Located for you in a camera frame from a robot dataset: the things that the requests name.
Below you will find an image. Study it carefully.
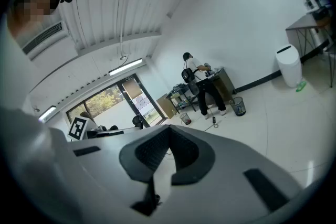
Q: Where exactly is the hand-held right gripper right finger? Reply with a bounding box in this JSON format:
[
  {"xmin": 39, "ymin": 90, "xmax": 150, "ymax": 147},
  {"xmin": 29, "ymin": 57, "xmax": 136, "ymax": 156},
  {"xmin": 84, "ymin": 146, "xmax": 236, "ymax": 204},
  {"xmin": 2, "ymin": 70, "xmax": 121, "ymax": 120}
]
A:
[{"xmin": 154, "ymin": 125, "xmax": 307, "ymax": 224}]

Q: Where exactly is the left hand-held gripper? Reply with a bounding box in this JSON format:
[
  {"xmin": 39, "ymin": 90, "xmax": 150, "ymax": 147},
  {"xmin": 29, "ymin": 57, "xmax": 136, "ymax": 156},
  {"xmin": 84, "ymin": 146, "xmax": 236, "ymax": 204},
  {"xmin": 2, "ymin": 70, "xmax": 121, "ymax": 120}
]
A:
[{"xmin": 67, "ymin": 117, "xmax": 124, "ymax": 141}]

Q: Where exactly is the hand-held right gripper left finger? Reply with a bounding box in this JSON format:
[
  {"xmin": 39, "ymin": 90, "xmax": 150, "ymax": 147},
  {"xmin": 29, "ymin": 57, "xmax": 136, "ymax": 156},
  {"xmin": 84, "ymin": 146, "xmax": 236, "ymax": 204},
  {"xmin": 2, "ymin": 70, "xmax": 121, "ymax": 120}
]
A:
[{"xmin": 67, "ymin": 125, "xmax": 171, "ymax": 224}]

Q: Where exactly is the brown cardboard box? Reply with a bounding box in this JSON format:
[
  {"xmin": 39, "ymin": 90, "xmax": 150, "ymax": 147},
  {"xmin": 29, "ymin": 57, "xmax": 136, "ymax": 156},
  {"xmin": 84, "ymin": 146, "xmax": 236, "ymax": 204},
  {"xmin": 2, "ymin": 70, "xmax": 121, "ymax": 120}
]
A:
[{"xmin": 156, "ymin": 93, "xmax": 176, "ymax": 120}]

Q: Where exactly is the black-framed window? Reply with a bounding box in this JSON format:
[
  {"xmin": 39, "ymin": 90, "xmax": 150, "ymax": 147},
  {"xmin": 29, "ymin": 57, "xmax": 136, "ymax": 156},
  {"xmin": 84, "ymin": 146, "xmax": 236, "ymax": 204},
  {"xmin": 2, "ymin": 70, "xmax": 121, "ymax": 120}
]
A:
[{"xmin": 66, "ymin": 83, "xmax": 127, "ymax": 125}]

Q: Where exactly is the long ceiling tube light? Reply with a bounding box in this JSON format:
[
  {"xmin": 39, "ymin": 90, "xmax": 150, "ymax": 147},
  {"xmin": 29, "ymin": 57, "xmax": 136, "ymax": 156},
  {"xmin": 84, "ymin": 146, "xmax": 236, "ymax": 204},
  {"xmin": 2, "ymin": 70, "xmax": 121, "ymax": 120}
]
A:
[
  {"xmin": 108, "ymin": 58, "xmax": 144, "ymax": 77},
  {"xmin": 38, "ymin": 105, "xmax": 57, "ymax": 122}
]

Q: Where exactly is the person's white shirt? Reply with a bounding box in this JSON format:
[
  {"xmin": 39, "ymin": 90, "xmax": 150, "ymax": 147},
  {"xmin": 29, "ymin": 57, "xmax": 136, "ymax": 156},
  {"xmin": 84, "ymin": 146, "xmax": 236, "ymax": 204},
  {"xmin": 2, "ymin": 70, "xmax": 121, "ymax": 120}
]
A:
[{"xmin": 0, "ymin": 15, "xmax": 87, "ymax": 224}]

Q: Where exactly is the brown wooden desk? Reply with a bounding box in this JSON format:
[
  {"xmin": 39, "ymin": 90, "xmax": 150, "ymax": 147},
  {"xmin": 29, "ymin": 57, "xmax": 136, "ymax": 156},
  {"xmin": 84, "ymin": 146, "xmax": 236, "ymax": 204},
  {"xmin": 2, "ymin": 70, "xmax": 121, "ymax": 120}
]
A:
[{"xmin": 207, "ymin": 67, "xmax": 237, "ymax": 106}]

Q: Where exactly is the black metal shelf cart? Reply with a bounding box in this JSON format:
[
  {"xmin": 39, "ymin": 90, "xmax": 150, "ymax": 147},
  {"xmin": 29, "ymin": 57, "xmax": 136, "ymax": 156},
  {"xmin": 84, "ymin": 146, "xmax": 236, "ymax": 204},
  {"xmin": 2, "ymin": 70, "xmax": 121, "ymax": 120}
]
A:
[{"xmin": 165, "ymin": 83, "xmax": 198, "ymax": 113}]

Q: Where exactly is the white air conditioner vent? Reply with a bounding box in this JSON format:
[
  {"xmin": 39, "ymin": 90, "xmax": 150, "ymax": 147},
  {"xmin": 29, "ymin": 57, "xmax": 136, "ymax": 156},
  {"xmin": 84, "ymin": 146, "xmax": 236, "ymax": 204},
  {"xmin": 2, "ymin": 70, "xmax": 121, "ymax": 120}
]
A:
[{"xmin": 21, "ymin": 20, "xmax": 69, "ymax": 61}]

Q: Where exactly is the white lidded trash bin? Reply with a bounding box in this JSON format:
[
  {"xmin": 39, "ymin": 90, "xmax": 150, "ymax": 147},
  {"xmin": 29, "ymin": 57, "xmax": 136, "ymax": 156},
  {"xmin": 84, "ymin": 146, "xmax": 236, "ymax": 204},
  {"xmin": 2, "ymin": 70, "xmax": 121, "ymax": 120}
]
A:
[{"xmin": 275, "ymin": 44, "xmax": 303, "ymax": 88}]

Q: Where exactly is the person's head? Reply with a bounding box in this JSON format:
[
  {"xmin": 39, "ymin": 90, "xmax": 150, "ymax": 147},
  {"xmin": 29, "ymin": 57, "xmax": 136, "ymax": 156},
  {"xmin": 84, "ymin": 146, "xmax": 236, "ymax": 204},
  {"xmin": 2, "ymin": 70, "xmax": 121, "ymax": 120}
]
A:
[{"xmin": 7, "ymin": 0, "xmax": 61, "ymax": 40}]

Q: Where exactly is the grey table with metal legs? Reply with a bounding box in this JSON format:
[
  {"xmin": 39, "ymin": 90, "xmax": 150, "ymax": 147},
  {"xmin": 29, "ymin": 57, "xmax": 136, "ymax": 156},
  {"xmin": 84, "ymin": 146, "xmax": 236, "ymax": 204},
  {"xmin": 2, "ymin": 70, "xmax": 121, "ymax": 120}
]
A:
[{"xmin": 285, "ymin": 12, "xmax": 334, "ymax": 61}]

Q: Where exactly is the black appliance on grey table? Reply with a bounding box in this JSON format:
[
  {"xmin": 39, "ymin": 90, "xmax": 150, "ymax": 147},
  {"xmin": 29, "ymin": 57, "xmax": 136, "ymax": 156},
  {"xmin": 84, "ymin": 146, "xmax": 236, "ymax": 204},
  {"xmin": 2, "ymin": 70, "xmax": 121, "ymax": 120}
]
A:
[{"xmin": 303, "ymin": 0, "xmax": 331, "ymax": 22}]

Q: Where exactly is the black power adapter with cable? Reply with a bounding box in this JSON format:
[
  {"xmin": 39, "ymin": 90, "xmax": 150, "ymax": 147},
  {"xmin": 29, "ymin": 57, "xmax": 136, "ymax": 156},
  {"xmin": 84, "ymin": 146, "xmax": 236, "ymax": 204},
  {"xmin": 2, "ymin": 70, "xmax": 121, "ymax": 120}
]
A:
[{"xmin": 202, "ymin": 109, "xmax": 220, "ymax": 132}]

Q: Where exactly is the large black wire waste basket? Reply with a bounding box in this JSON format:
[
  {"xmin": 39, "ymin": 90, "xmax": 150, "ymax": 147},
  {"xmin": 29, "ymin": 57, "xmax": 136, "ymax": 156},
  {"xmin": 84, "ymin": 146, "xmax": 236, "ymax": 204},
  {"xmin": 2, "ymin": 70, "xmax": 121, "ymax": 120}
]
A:
[{"xmin": 229, "ymin": 97, "xmax": 247, "ymax": 117}]

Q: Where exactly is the small black wire waste basket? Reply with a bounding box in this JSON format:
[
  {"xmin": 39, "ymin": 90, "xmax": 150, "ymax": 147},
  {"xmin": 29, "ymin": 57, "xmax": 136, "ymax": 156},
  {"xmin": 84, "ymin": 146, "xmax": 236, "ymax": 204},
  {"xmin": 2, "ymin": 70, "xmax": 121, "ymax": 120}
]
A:
[{"xmin": 179, "ymin": 112, "xmax": 192, "ymax": 125}]

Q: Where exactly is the glass door with black frame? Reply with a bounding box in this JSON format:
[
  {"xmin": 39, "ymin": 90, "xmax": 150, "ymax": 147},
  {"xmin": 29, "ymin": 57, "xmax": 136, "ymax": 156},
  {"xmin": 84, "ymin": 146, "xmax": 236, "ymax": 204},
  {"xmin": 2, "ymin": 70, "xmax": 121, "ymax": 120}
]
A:
[{"xmin": 117, "ymin": 73, "xmax": 167, "ymax": 129}]

